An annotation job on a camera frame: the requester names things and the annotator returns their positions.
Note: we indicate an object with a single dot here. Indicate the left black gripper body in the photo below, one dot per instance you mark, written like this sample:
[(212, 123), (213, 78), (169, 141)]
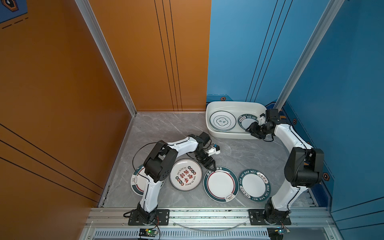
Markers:
[(204, 153)]

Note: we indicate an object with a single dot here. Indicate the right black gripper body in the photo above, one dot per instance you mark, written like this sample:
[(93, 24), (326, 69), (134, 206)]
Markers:
[(262, 129)]

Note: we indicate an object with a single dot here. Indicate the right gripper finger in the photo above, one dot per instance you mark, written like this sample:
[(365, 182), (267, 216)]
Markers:
[(258, 135), (252, 127)]

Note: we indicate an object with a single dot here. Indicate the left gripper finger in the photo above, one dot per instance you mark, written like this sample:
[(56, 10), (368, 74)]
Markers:
[(210, 164), (202, 159)]

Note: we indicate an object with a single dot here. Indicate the green lettered plate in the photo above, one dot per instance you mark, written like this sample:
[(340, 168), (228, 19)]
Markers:
[(254, 185), (246, 120)]

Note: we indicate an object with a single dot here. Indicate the red character plate front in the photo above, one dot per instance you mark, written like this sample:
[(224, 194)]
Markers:
[(186, 175)]

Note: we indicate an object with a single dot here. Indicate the white plastic bin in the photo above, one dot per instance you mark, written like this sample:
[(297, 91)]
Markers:
[(237, 109)]

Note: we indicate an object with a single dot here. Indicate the large green rim plate front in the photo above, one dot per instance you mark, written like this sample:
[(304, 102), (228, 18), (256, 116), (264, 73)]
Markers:
[(221, 185)]

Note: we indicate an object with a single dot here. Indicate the cloud pattern white plate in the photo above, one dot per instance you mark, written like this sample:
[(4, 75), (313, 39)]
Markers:
[(222, 121)]

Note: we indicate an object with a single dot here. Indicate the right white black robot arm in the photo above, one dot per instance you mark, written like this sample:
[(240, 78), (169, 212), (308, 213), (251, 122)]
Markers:
[(303, 169)]

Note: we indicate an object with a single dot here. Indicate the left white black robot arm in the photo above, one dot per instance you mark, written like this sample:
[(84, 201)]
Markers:
[(159, 163)]

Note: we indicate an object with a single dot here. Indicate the green red rim plate front-left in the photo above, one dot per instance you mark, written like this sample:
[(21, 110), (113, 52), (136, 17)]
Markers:
[(139, 180)]

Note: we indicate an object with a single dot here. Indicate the left green circuit board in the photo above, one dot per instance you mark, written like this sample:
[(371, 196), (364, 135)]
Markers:
[(148, 234)]

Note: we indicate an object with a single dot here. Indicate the right circuit board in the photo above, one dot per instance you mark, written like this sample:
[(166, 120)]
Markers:
[(277, 234)]

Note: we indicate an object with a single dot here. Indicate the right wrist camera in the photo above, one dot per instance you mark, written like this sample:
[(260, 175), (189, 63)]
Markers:
[(262, 119)]

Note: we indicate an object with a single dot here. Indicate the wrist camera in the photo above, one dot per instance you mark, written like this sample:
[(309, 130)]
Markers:
[(214, 150), (262, 119)]

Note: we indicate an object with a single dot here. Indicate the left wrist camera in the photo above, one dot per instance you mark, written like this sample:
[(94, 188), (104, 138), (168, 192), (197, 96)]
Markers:
[(214, 150)]

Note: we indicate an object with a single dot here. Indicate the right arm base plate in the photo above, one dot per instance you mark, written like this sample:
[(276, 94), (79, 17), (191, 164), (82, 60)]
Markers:
[(274, 217)]

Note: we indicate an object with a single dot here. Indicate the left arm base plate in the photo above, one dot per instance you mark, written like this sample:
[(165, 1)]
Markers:
[(161, 218)]

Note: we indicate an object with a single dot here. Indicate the right aluminium corner post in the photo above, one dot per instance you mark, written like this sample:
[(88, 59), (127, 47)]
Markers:
[(315, 39)]

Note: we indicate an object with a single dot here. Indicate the aluminium corner post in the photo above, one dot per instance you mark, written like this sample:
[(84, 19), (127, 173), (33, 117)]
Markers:
[(315, 39), (101, 42)]

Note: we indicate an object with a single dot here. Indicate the aluminium front rail frame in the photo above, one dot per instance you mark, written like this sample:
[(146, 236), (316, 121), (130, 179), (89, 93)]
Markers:
[(227, 223)]

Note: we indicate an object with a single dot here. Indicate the left aluminium corner post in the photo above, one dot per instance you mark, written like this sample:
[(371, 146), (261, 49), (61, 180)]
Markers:
[(101, 42)]

